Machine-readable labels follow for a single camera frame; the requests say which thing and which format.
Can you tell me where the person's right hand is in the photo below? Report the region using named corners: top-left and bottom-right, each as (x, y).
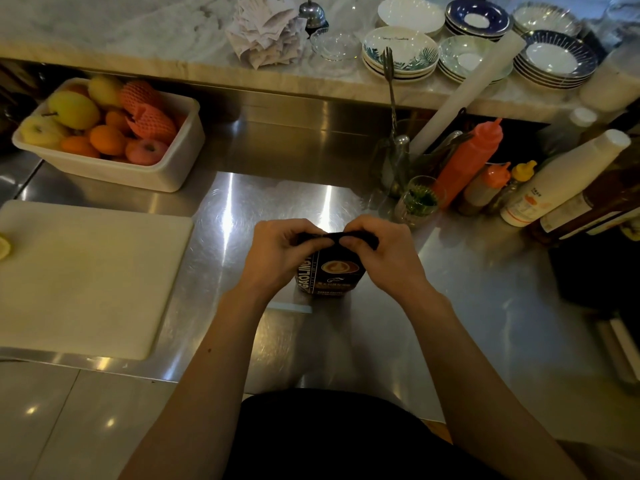
top-left (338, 215), bottom-right (435, 308)

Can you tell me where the person's left hand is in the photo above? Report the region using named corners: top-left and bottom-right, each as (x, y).
top-left (235, 218), bottom-right (335, 305)

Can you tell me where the dark coffee box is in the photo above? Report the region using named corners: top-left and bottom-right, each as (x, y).
top-left (297, 231), bottom-right (380, 297)

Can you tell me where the person's right forearm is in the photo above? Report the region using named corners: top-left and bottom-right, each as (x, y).
top-left (399, 287), bottom-right (587, 480)

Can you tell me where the person's left forearm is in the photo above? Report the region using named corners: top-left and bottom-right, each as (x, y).
top-left (119, 287), bottom-right (275, 480)

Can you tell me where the glass with green herbs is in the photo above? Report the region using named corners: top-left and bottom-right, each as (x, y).
top-left (392, 175), bottom-right (446, 229)

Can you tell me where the clear glass utensil holder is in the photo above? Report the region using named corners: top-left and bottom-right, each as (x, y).
top-left (369, 134), bottom-right (417, 196)

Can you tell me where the orange squeeze bottle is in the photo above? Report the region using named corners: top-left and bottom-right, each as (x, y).
top-left (432, 118), bottom-right (505, 211)

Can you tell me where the small bottle with orange cap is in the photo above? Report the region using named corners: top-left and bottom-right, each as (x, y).
top-left (457, 162), bottom-right (512, 217)

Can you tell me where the metal fork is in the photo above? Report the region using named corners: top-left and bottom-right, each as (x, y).
top-left (382, 47), bottom-right (400, 141)

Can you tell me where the small bottle with yellow cap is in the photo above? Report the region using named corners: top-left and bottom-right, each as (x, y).
top-left (484, 160), bottom-right (539, 216)

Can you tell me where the white plastic fruit tub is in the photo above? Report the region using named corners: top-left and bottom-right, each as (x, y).
top-left (11, 77), bottom-right (206, 193)

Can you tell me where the white rolled tube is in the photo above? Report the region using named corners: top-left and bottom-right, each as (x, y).
top-left (408, 30), bottom-right (527, 157)

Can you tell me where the pink apple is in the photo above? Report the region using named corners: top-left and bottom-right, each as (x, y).
top-left (124, 139), bottom-right (169, 167)

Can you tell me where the person's black clothing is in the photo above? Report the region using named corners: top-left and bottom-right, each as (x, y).
top-left (222, 389), bottom-right (507, 480)

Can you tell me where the clear glass dish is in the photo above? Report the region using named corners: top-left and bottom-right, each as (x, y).
top-left (309, 28), bottom-right (362, 62)

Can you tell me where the fruit in orange foam net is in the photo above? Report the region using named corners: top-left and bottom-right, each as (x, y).
top-left (119, 80), bottom-right (162, 115)
top-left (126, 104), bottom-right (179, 145)

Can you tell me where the white squeeze bottle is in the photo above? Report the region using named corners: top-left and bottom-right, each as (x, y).
top-left (500, 129), bottom-right (632, 228)

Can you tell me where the stack of pale green plates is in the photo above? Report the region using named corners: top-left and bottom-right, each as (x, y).
top-left (438, 35), bottom-right (515, 86)

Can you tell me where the pile of paper receipts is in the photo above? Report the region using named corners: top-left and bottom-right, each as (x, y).
top-left (224, 0), bottom-right (309, 71)

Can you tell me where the white cutting board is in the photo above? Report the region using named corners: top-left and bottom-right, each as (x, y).
top-left (0, 200), bottom-right (195, 362)

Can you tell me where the silver counter bell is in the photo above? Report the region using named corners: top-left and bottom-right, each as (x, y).
top-left (298, 0), bottom-right (330, 36)

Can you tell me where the plain white bowl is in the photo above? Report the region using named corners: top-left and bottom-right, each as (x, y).
top-left (376, 0), bottom-right (446, 36)

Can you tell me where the clear bottle with white cap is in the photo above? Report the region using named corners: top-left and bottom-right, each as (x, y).
top-left (541, 107), bottom-right (599, 156)

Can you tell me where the brown sauce bottle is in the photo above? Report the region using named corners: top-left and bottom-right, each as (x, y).
top-left (529, 162), bottom-right (640, 246)

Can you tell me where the stack of dark blue plates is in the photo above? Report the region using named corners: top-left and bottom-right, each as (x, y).
top-left (444, 0), bottom-right (514, 42)

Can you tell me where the small yellow apple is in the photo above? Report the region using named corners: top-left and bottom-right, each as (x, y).
top-left (87, 75), bottom-right (124, 108)

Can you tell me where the stack of blue striped plates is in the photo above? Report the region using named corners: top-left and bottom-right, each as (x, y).
top-left (513, 29), bottom-right (599, 90)

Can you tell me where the large yellow apple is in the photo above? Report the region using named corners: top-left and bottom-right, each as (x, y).
top-left (42, 90), bottom-right (101, 131)

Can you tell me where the stack of grey rimmed plates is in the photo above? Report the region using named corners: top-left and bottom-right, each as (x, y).
top-left (510, 2), bottom-right (584, 38)

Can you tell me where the pale yellow apple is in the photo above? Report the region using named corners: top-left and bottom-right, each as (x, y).
top-left (18, 116), bottom-right (69, 150)

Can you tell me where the large white container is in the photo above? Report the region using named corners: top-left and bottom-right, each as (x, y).
top-left (579, 39), bottom-right (640, 113)

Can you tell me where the clear glass jar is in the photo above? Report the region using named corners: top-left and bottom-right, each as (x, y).
top-left (596, 0), bottom-right (640, 51)

